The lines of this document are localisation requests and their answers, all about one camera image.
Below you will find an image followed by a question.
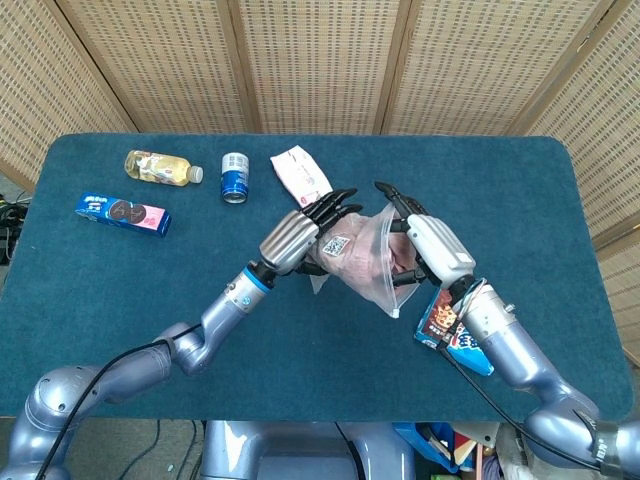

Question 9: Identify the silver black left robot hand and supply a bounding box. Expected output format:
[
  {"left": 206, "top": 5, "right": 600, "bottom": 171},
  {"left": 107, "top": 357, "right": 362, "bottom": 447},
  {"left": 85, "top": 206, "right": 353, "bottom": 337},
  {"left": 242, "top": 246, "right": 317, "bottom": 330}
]
[{"left": 259, "top": 188, "right": 364, "bottom": 277}]

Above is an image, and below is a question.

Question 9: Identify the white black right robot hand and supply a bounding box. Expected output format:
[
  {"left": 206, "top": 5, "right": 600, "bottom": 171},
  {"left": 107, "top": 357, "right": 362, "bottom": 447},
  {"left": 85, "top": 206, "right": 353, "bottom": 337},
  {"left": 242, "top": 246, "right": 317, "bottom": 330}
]
[{"left": 374, "top": 181, "right": 477, "bottom": 301}]

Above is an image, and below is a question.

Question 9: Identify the translucent white zip bag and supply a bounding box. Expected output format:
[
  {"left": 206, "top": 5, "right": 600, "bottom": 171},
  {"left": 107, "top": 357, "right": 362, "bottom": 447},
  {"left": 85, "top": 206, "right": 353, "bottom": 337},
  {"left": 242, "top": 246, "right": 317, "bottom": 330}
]
[{"left": 308, "top": 202, "right": 426, "bottom": 320}]

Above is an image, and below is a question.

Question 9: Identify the pink white tissue pack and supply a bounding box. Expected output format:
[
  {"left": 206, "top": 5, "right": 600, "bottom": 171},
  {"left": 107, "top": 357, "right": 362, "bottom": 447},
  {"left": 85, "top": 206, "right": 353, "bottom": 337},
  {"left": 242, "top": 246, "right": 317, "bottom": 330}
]
[{"left": 269, "top": 144, "right": 336, "bottom": 210}]

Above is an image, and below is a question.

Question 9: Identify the blue chocolate chip cookie box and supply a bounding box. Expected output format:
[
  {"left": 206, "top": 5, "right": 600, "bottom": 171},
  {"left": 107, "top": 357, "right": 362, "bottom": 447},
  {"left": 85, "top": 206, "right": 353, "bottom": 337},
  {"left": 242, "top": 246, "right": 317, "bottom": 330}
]
[{"left": 413, "top": 287, "right": 495, "bottom": 376}]

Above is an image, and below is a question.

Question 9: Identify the blue drink can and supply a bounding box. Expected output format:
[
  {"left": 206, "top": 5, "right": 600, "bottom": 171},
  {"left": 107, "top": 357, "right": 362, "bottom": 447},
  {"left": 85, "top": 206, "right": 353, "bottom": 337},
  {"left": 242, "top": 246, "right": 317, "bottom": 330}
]
[{"left": 220, "top": 152, "right": 251, "bottom": 205}]

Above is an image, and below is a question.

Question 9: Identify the blue table cloth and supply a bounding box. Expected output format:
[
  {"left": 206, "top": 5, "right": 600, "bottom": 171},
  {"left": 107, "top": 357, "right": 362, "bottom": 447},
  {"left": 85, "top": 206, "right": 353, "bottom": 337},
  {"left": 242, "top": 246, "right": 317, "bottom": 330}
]
[{"left": 0, "top": 132, "right": 632, "bottom": 421}]

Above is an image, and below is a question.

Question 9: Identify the yellow drink plastic bottle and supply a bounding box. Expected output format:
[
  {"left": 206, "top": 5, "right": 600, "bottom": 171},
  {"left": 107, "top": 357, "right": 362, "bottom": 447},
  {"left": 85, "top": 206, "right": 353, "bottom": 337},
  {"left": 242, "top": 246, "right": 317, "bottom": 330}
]
[{"left": 124, "top": 149, "right": 205, "bottom": 188}]

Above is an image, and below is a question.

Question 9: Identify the blue sandwich cookie box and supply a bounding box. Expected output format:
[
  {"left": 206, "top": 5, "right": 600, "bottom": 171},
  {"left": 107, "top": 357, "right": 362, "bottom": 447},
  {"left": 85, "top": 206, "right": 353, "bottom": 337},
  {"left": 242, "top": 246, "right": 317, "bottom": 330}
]
[{"left": 75, "top": 192, "right": 173, "bottom": 239}]

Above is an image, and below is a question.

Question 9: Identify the wicker wooden folding screen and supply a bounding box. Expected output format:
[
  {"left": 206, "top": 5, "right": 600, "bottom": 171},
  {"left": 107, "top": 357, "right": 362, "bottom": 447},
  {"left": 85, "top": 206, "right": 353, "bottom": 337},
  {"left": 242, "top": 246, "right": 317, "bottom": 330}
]
[{"left": 0, "top": 0, "right": 640, "bottom": 366}]

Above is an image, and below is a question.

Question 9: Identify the blue storage bin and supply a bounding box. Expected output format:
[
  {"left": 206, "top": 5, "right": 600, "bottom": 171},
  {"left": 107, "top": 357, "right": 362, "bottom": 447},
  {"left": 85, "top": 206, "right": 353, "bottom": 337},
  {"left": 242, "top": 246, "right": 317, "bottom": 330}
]
[{"left": 392, "top": 422, "right": 471, "bottom": 474}]

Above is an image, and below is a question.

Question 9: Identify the silver blue robot torso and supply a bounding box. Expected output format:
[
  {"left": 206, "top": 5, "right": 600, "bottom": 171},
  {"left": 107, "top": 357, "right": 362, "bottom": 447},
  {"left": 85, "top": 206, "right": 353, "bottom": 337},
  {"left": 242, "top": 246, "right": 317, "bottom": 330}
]
[{"left": 199, "top": 419, "right": 416, "bottom": 480}]

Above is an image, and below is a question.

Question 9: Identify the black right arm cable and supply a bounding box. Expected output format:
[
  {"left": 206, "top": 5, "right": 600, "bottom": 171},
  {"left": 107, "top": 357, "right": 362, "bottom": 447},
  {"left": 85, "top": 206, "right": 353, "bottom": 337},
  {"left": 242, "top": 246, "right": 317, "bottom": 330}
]
[{"left": 437, "top": 339, "right": 606, "bottom": 474}]

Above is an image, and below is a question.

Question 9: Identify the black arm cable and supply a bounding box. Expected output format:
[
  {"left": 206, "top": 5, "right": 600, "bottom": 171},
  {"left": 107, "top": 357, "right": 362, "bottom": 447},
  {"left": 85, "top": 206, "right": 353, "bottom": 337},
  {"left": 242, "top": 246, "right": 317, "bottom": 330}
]
[
  {"left": 37, "top": 322, "right": 204, "bottom": 480},
  {"left": 437, "top": 339, "right": 606, "bottom": 474}
]

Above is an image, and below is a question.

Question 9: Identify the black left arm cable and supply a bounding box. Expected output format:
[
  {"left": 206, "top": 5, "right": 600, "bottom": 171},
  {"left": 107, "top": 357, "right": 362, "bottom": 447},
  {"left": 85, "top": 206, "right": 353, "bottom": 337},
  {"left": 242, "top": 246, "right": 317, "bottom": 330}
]
[{"left": 37, "top": 322, "right": 204, "bottom": 480}]

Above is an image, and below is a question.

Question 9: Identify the black floor cable bundle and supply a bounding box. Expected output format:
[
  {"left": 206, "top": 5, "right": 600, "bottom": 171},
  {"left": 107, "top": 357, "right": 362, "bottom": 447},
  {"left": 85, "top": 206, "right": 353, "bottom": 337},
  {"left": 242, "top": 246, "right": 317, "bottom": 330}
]
[{"left": 0, "top": 192, "right": 31, "bottom": 266}]

